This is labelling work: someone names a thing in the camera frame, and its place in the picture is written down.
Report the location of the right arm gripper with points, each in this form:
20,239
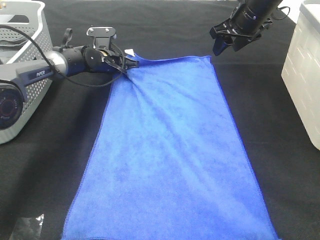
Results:
243,27

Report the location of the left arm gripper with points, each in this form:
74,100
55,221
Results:
107,61

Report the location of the blue microfibre towel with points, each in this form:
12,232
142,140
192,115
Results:
168,163

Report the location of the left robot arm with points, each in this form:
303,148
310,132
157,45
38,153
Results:
59,63

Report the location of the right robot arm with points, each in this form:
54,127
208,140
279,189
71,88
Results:
244,26

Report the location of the white plastic storage bin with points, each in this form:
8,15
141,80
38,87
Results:
301,69

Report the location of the grey perforated laundry basket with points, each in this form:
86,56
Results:
27,16

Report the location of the grey folded cloth in basket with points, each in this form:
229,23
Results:
10,43

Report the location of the black table cloth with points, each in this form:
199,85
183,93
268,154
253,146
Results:
41,168

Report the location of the clear tape strip left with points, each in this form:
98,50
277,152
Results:
27,228

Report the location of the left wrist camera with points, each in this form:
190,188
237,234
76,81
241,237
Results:
101,36

